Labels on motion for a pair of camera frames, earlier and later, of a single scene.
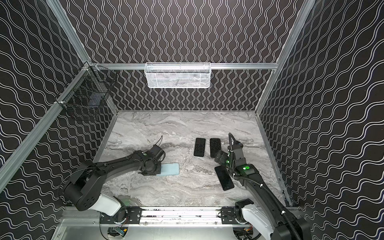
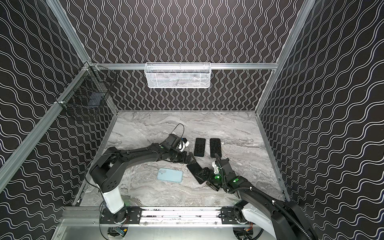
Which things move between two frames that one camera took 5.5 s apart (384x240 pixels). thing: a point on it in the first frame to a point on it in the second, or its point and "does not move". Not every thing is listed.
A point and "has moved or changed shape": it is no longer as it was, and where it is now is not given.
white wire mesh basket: (177, 75) does not move
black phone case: (215, 146) does not move
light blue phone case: (169, 169) has moved or changed shape
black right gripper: (222, 157) to (207, 175)
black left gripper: (154, 169) to (184, 156)
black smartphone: (199, 147) does not move
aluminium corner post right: (305, 10) does not move
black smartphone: (224, 177) has moved or changed shape
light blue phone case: (199, 149) does not move
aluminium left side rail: (8, 166) does not move
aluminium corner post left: (69, 30) does not move
